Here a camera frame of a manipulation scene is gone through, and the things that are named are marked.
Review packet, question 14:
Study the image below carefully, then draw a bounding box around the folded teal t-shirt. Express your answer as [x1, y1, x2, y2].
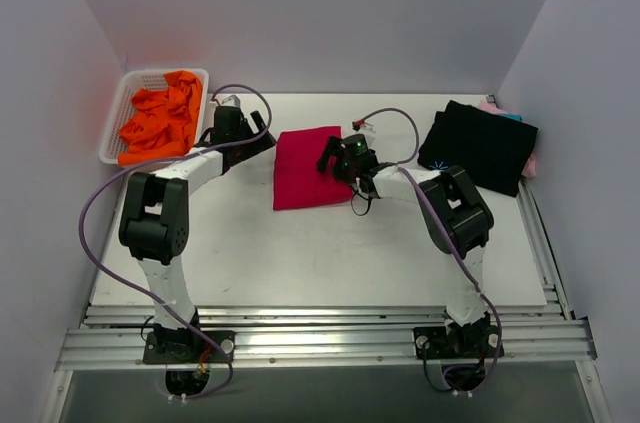
[501, 113, 523, 122]

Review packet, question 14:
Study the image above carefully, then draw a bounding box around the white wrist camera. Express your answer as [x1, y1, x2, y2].
[210, 95, 241, 109]
[352, 119, 376, 139]

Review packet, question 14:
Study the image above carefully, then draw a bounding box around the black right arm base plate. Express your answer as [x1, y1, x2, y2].
[412, 325, 505, 360]

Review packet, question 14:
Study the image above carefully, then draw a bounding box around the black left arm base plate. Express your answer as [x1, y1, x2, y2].
[142, 328, 236, 365]

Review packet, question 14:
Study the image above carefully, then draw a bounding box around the crimson red t-shirt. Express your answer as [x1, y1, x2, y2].
[272, 126, 351, 211]

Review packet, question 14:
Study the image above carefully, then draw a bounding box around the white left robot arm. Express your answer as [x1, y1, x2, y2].
[119, 105, 276, 362]

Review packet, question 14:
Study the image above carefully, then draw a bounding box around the crumpled orange t-shirt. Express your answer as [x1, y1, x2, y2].
[118, 70, 204, 166]

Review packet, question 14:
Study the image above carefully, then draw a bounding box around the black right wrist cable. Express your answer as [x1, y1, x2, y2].
[349, 182, 374, 218]

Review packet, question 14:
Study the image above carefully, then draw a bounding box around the folded pink t-shirt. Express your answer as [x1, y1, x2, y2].
[478, 99, 537, 178]

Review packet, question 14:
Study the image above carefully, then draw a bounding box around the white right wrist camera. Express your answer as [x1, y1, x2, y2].
[352, 119, 376, 139]

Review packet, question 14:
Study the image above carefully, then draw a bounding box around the folded black t-shirt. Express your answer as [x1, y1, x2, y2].
[417, 100, 538, 197]

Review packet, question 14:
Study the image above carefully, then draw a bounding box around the white plastic basket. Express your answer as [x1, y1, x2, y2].
[99, 68, 209, 165]

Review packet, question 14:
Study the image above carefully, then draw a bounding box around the aluminium rail frame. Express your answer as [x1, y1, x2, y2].
[42, 188, 611, 422]

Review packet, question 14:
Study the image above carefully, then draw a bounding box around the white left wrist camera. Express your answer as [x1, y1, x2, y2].
[210, 95, 241, 109]

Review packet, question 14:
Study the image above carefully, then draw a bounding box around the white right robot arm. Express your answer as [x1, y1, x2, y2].
[316, 134, 494, 356]

